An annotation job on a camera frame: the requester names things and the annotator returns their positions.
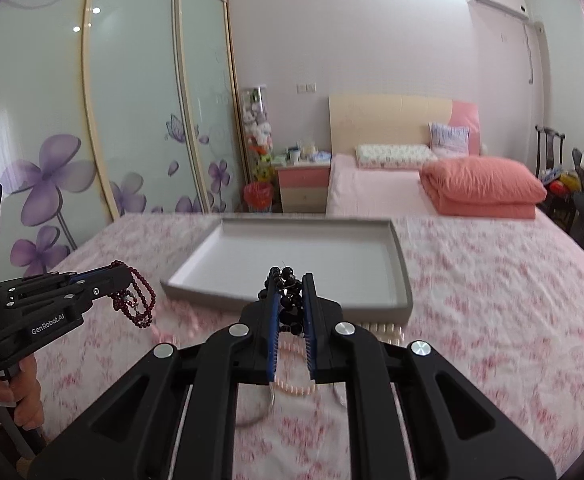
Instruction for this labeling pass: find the dark red bead bracelet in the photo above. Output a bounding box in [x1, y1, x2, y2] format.
[110, 260, 157, 330]

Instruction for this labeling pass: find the large pink bead bracelet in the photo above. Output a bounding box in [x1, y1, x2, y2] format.
[151, 299, 209, 346]

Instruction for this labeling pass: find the black bead bracelet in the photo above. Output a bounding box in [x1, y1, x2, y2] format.
[258, 265, 308, 336]

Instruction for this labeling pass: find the thin silver bangle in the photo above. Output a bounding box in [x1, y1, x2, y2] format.
[235, 384, 275, 428]

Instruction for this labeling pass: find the person's left hand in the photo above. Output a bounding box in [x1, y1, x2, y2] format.
[0, 354, 45, 448]

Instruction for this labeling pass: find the floral pink bedsheet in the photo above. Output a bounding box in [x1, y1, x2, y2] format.
[28, 214, 584, 479]

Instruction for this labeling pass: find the red lined waste basket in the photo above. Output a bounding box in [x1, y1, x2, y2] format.
[243, 182, 275, 214]

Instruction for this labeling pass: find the glass sliding wardrobe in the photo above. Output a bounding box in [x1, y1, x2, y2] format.
[0, 0, 244, 280]

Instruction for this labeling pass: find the grey cardboard tray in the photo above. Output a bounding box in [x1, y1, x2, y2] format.
[161, 214, 413, 326]

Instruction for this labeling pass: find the plush toy display tube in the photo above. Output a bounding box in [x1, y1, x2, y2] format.
[240, 86, 275, 183]

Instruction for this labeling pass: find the pink nightstand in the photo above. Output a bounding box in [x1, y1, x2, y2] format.
[275, 160, 331, 214]

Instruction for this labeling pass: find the folded coral quilt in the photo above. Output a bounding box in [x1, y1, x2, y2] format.
[419, 156, 546, 220]

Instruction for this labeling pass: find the bed with beige headboard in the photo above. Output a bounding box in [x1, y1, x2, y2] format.
[324, 92, 553, 221]

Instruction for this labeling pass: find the floral white pillow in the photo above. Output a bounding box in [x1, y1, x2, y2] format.
[355, 144, 438, 170]

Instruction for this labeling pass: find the purple patterned pillow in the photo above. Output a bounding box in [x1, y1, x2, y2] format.
[429, 122, 470, 158]

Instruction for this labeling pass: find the dark wooden chair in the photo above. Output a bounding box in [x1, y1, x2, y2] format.
[534, 124, 578, 233]

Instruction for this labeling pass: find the small pink pearl bracelet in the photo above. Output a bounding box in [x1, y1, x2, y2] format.
[269, 336, 318, 397]

